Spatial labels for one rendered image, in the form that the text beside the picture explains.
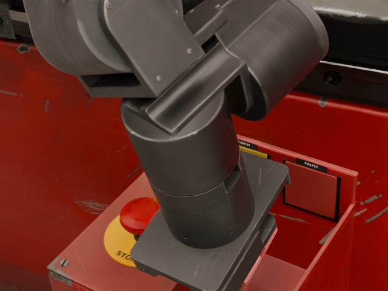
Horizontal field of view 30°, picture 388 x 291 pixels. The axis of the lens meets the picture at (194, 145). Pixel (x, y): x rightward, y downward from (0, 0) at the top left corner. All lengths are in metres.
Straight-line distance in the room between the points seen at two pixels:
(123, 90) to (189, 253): 0.12
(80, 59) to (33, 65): 0.59
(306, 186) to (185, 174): 0.22
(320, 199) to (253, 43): 0.23
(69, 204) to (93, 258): 0.49
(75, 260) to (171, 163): 0.24
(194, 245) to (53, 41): 0.16
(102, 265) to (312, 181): 0.18
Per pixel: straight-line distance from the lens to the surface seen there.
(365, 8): 0.72
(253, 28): 0.41
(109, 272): 0.59
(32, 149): 1.05
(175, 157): 0.38
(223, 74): 0.39
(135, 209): 0.59
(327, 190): 0.59
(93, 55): 0.35
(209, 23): 0.38
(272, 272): 0.62
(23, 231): 1.20
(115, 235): 0.61
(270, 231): 0.47
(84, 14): 0.34
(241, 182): 0.42
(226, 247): 0.45
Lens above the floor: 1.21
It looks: 38 degrees down
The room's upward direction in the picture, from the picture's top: 5 degrees counter-clockwise
